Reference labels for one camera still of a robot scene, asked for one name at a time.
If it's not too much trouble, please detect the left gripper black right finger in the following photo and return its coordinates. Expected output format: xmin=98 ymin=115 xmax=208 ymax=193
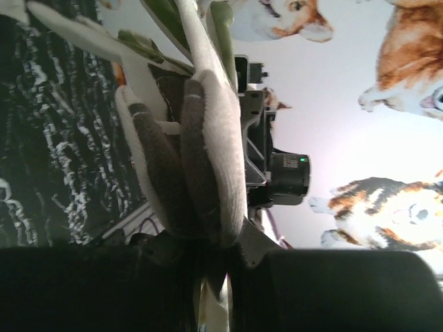
xmin=229 ymin=221 xmax=442 ymax=331

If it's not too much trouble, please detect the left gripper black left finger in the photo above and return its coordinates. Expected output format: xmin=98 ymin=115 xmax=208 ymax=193
xmin=1 ymin=233 xmax=197 ymax=331

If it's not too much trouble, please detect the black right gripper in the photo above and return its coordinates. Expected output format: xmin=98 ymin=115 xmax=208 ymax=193
xmin=235 ymin=55 xmax=311 ymax=216

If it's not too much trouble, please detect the white glove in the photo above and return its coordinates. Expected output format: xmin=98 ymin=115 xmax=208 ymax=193
xmin=27 ymin=1 xmax=247 ymax=331

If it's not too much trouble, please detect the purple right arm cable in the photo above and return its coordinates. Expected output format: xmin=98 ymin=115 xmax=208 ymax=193
xmin=262 ymin=209 xmax=295 ymax=250

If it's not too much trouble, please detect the aluminium front rail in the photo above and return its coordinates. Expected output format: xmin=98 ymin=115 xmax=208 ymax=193
xmin=98 ymin=202 xmax=164 ymax=245

